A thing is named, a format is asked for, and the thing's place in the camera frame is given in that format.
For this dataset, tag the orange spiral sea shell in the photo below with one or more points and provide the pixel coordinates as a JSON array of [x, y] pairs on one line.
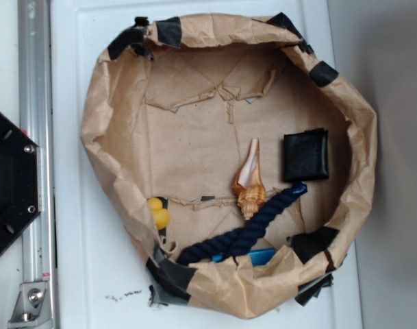
[[248, 185]]

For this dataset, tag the brown paper bag bin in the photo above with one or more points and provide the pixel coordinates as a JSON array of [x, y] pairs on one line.
[[171, 111]]

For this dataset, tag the yellow rubber duck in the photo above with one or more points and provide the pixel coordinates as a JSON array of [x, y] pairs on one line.
[[160, 211]]

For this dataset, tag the black leather wallet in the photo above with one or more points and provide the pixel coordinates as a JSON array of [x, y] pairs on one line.
[[305, 156]]

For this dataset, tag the blue plastic block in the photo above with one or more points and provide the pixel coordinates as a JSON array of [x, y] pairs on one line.
[[258, 257]]

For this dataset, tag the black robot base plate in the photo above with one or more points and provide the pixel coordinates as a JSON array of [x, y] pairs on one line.
[[19, 187]]

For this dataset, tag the aluminium extrusion rail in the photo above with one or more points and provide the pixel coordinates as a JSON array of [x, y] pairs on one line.
[[34, 60]]

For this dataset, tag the metal corner bracket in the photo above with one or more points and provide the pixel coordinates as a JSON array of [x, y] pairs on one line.
[[33, 307]]

